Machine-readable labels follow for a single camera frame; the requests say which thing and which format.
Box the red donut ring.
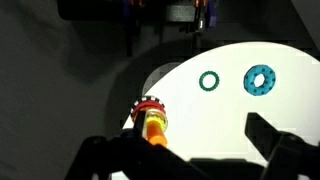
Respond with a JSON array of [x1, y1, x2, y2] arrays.
[[131, 100, 167, 122]]

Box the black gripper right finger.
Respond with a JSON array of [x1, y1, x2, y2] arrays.
[[245, 112, 320, 180]]

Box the orange stacking toy pole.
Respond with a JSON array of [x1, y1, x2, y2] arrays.
[[145, 120, 168, 148]]

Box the lime green donut ring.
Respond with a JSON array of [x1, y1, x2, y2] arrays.
[[146, 112, 169, 132]]

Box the black white striped ring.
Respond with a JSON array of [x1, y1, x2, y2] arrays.
[[130, 95, 167, 114]]

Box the blue dotted donut ring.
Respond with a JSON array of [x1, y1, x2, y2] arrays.
[[243, 64, 277, 97]]

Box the blue orange bar clamp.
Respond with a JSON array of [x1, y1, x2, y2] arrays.
[[192, 0, 220, 51]]

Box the dark green thin ring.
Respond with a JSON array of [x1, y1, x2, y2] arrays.
[[198, 70, 221, 93]]

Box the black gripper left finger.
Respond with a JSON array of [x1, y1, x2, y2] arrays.
[[64, 110, 201, 180]]

